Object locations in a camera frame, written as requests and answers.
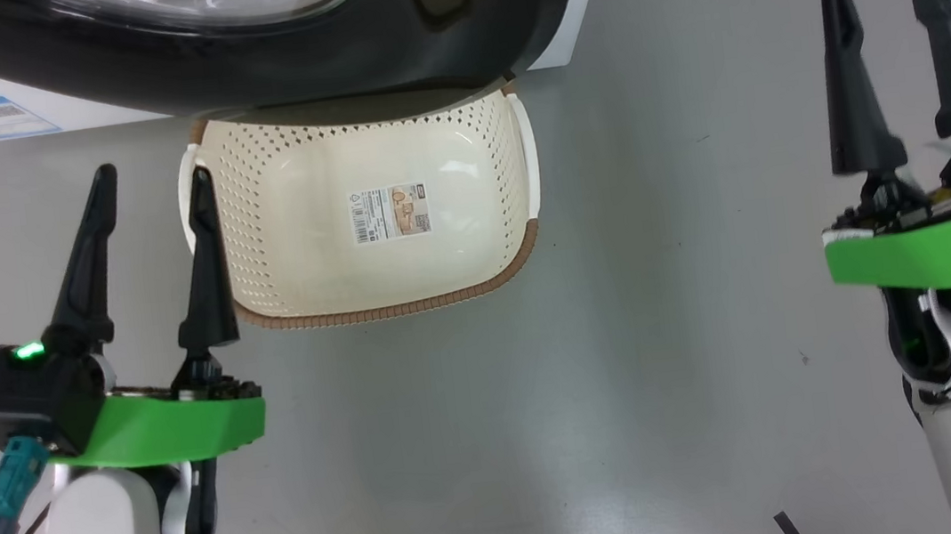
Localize basket product label sticker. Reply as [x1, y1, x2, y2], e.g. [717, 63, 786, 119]
[348, 181, 434, 247]

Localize white front-load washing machine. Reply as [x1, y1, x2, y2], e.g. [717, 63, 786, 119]
[0, 0, 625, 142]

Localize cream perforated laundry basket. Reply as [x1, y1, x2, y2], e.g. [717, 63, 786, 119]
[171, 80, 555, 344]

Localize teal left camera connector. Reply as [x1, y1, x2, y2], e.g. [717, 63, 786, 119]
[0, 433, 60, 534]

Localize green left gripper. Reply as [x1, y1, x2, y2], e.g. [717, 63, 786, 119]
[16, 150, 272, 479]

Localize black round glass washer door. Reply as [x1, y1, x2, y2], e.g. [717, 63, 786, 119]
[0, 0, 590, 143]

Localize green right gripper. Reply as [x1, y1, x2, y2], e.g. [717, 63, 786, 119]
[794, 0, 951, 304]

